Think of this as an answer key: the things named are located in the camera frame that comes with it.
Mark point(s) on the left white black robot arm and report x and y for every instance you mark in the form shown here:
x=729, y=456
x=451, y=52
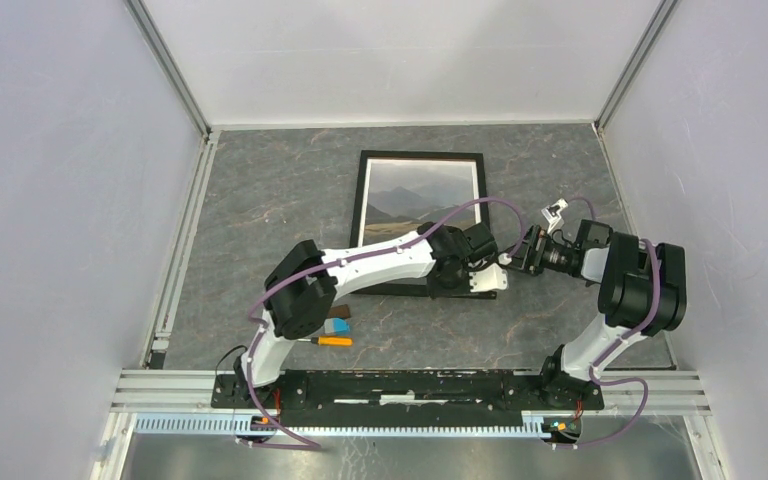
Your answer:
x=302, y=288

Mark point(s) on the right aluminium corner post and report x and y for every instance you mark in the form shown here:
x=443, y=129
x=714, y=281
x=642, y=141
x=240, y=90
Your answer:
x=652, y=32

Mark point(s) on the blue grey eraser block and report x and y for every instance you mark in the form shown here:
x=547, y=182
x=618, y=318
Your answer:
x=336, y=327

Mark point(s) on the aluminium corner post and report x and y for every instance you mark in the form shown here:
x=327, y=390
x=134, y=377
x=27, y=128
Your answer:
x=163, y=55
x=652, y=32

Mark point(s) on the left aluminium corner post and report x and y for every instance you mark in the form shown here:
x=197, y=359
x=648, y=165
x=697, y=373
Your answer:
x=163, y=55

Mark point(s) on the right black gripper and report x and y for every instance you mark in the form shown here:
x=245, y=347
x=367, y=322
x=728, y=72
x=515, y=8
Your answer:
x=529, y=253

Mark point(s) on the orange handled screwdriver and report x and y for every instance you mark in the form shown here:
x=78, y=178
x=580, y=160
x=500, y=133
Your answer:
x=328, y=341

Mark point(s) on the left aluminium floor rail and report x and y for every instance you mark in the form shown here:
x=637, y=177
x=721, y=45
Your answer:
x=166, y=307

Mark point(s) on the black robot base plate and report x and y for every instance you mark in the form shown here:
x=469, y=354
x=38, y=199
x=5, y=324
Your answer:
x=400, y=398

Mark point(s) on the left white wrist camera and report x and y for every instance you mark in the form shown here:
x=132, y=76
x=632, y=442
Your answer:
x=491, y=278

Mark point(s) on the black picture frame with photo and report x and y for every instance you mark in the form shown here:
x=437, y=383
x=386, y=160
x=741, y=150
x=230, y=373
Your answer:
x=398, y=191

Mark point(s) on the small brown wooden block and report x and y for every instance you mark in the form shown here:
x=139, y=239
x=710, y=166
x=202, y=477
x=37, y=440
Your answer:
x=340, y=311

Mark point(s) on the aluminium front rail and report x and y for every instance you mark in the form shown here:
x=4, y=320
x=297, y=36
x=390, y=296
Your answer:
x=671, y=393

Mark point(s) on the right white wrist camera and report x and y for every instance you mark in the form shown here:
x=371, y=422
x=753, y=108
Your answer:
x=553, y=215

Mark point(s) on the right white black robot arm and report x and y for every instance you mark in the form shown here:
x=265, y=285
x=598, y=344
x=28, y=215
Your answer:
x=642, y=292

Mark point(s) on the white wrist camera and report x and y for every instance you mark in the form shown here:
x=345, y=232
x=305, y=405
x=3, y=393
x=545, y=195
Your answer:
x=491, y=278
x=553, y=215

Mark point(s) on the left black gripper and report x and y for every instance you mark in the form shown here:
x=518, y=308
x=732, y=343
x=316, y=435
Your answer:
x=435, y=291

